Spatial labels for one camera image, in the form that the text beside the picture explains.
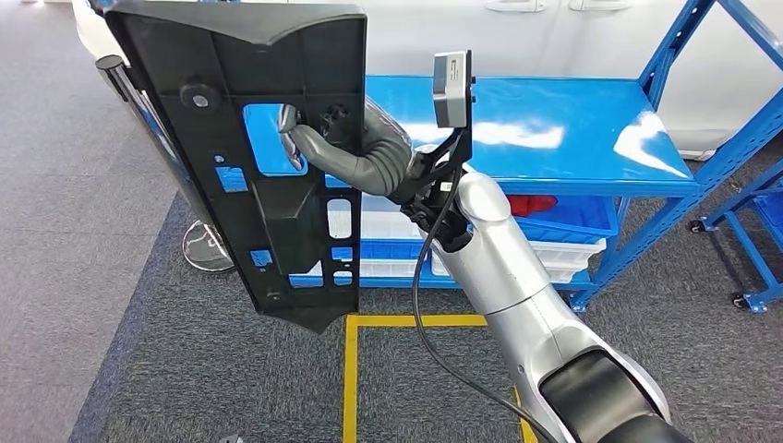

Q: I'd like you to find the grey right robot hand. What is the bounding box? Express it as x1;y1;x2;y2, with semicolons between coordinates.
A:
276;97;416;193

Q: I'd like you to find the black plastic car part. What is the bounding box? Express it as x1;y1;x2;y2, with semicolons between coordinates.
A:
103;0;368;336

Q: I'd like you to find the blue metal shelf rack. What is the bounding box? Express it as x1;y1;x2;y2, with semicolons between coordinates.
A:
213;0;783;314

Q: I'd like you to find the blue plastic tray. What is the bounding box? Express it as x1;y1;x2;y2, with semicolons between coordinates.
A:
330;239;428;262
506;194;620;245

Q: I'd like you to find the white car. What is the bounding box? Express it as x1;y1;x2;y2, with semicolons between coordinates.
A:
72;0;783;162

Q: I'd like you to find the red cloth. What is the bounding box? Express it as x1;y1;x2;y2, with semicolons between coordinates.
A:
506;194;559;219

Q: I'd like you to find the blue wheeled metal rack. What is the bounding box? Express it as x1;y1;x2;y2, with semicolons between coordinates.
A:
690;155;783;315

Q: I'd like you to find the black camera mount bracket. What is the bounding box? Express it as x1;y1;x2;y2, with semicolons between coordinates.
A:
400;50;477;213

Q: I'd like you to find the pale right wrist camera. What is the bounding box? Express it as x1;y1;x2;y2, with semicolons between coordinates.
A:
432;50;471;129

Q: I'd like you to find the white car door handle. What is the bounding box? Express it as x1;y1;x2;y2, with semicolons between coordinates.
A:
569;0;632;12
484;0;548;14

